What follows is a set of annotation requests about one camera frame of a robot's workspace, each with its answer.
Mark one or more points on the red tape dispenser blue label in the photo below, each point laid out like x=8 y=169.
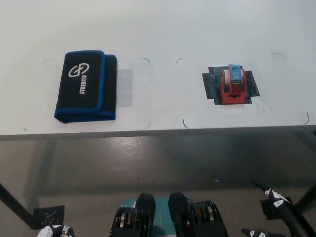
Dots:
x=233 y=95

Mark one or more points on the black blue Strebito notebook pouch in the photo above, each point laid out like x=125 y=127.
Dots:
x=81 y=98

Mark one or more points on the black floor tape patch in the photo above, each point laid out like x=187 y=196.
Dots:
x=49 y=214

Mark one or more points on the clear tape patch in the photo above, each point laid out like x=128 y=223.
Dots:
x=126 y=86

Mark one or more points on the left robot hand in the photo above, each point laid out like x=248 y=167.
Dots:
x=55 y=230

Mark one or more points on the black table leg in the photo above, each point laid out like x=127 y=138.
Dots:
x=17 y=205
x=307 y=197

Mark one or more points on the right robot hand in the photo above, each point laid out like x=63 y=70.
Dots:
x=277 y=201

